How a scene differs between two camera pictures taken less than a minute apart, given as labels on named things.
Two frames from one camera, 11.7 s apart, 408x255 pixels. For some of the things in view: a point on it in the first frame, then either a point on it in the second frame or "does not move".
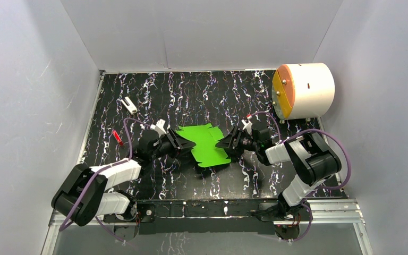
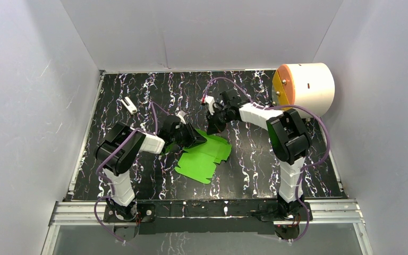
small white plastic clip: x=131 y=108 does not move
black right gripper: x=227 y=142 → x=213 y=127
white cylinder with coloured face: x=302 y=90 does not move
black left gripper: x=175 y=144 → x=191 y=137
